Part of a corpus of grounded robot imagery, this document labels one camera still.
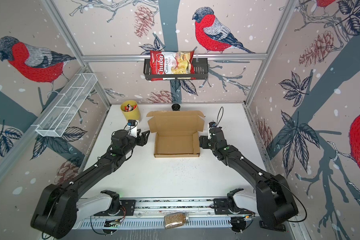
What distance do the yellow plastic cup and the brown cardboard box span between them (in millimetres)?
183

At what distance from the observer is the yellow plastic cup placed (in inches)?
40.2

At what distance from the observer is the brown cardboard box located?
870mm
